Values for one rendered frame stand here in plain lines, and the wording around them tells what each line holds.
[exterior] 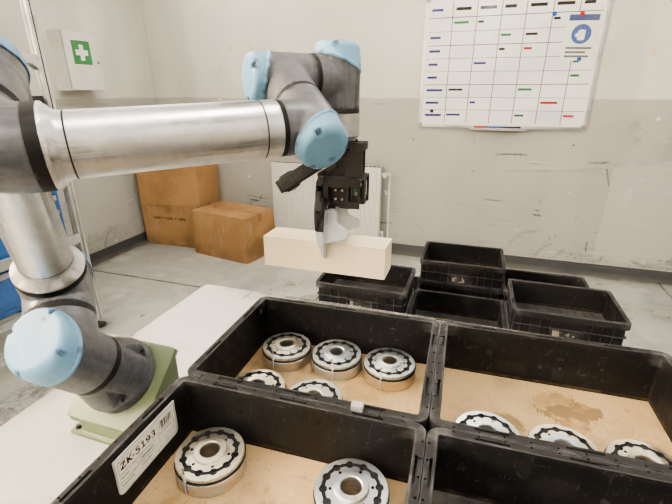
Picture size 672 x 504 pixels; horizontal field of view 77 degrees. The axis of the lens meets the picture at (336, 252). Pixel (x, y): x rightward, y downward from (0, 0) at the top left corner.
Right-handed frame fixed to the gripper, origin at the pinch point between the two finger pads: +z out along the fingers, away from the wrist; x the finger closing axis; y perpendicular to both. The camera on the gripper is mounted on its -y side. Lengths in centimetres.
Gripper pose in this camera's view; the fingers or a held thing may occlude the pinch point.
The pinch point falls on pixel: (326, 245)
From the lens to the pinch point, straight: 81.2
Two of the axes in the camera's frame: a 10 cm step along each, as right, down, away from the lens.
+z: 0.0, 9.4, 3.5
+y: 9.5, 1.1, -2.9
